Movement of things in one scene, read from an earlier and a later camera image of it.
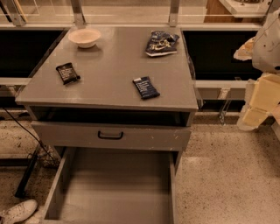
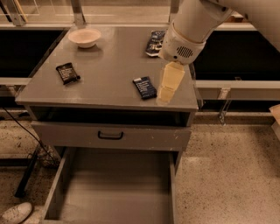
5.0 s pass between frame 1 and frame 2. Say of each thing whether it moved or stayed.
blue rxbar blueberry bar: stayed
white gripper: moved
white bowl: stayed
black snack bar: stayed
